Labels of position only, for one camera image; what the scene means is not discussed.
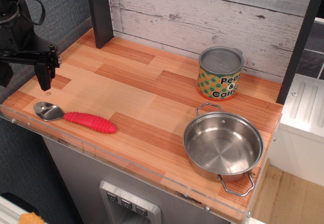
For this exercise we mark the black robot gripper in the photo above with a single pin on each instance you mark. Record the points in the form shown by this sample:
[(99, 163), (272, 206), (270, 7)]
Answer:
[(20, 44)]

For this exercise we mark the peas and carrots toy can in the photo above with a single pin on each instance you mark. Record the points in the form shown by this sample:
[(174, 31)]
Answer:
[(219, 72)]

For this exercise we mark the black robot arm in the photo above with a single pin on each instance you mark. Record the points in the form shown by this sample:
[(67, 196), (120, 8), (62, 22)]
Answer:
[(13, 9)]

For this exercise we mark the clear acrylic edge guard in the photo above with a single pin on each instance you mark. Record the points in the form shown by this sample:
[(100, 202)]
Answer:
[(159, 173)]

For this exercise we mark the grey toy fridge cabinet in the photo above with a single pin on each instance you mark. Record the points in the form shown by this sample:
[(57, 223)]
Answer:
[(84, 178)]

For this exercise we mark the orange cloth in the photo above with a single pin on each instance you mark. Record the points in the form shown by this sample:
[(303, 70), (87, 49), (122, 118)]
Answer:
[(30, 218)]

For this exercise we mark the grey toy dispenser panel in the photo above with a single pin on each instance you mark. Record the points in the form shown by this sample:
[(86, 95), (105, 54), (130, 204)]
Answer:
[(129, 203)]

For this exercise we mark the small stainless steel pot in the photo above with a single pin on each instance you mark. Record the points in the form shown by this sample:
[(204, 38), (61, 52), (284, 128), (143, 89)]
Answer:
[(223, 146)]

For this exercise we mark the white toy sink unit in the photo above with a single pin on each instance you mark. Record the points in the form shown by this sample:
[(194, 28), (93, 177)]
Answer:
[(297, 146)]

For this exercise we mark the red handled metal spoon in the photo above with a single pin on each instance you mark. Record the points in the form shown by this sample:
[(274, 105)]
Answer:
[(49, 112)]

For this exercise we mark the dark grey left post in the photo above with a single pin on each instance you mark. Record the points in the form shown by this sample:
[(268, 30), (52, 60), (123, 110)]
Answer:
[(101, 20)]

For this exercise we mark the dark grey post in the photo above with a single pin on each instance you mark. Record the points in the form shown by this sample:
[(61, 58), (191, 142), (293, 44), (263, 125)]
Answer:
[(298, 50), (101, 20)]

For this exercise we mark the dark grey right post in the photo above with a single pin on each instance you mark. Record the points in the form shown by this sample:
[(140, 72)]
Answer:
[(298, 50)]

